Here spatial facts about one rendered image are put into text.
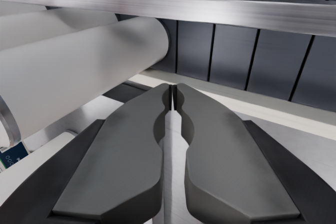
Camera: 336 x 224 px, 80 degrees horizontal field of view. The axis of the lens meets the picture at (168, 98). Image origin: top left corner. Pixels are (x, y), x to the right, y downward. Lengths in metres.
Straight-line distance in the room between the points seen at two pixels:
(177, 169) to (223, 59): 0.27
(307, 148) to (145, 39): 0.23
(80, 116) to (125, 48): 0.28
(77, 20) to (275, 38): 0.18
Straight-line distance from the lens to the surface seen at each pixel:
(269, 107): 0.18
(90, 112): 0.39
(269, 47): 0.19
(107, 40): 0.16
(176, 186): 0.46
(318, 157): 0.31
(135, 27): 0.19
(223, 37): 0.20
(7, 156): 0.67
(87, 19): 0.23
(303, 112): 0.18
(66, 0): 0.18
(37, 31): 0.20
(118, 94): 0.34
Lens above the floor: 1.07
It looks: 47 degrees down
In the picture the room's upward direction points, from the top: 131 degrees counter-clockwise
